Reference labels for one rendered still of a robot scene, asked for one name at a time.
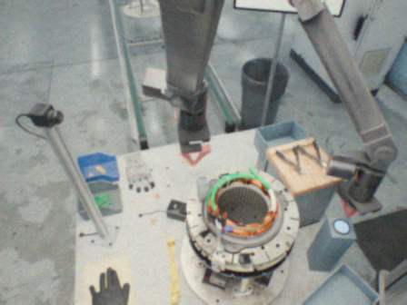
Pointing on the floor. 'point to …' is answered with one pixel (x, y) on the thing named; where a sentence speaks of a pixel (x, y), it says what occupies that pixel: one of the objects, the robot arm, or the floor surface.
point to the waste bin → (251, 118)
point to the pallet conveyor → (153, 98)
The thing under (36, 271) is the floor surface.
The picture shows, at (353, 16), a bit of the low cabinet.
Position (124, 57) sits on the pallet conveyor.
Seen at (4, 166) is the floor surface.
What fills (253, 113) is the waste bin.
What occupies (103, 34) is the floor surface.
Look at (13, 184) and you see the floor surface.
